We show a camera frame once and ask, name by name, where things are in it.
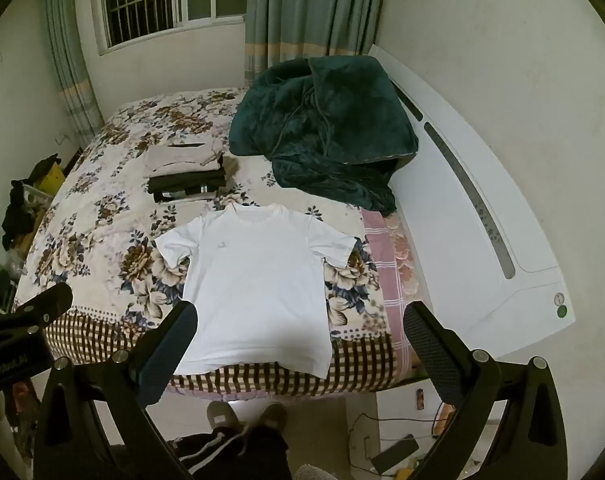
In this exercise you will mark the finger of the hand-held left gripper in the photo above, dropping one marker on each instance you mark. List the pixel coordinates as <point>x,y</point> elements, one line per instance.
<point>52,300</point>

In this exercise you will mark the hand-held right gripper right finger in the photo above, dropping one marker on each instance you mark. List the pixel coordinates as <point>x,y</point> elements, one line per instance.
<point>432,355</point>

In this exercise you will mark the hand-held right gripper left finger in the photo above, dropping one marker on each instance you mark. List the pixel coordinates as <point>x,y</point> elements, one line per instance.
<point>166,357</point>

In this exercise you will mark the white t-shirt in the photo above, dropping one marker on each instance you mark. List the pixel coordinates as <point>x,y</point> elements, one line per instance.
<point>252,285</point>

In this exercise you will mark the orange lighter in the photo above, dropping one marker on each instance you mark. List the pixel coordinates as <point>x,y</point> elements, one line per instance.
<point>421,399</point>

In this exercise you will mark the person's left shoe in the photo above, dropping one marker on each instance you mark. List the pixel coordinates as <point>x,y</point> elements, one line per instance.
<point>222,414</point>

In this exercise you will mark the person's shoe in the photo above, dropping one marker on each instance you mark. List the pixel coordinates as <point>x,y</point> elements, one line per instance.
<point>222,414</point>
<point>271,415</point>

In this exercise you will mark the dark cloth pile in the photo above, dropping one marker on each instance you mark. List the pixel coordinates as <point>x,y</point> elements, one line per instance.
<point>15,210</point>

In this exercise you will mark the white headboard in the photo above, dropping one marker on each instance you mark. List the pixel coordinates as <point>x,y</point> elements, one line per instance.
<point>462,260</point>

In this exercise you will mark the black phone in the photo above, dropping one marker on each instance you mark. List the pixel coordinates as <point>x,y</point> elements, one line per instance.
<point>395,454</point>

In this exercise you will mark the pink checked pillow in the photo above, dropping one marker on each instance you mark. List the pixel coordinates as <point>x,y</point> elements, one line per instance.
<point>382,260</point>

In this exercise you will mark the bed with floral sheet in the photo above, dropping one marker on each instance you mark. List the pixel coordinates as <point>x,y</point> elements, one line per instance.
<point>107,200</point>

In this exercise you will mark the person's right shoe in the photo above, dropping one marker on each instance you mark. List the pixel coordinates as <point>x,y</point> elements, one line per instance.
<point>271,415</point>

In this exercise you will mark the yellow box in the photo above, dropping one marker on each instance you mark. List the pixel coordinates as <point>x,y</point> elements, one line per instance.
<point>52,180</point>

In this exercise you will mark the person's black pants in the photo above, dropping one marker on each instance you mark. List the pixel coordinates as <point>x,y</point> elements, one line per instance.
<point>252,455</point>

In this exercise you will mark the black folded garment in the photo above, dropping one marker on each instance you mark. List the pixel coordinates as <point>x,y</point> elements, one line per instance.
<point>182,183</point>

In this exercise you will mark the beige folded garment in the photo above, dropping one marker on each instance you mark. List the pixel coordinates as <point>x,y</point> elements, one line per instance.
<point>182,157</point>

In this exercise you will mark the olive folded cloth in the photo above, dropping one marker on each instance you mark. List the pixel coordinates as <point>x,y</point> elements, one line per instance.
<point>231,166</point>

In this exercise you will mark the narrow grey-blue curtain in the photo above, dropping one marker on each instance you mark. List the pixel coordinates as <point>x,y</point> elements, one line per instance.
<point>67,60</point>

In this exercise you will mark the dark green plush blanket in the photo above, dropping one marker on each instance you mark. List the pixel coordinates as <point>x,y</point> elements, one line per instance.
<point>322,125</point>

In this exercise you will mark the barred window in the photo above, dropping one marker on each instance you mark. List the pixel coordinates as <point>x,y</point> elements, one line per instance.
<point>147,0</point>

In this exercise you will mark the wide grey-blue curtain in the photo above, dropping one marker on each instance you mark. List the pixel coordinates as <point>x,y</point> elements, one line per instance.
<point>307,5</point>

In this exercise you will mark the white wall socket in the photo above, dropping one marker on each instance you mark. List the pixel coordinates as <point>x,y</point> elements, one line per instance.
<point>60,138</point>

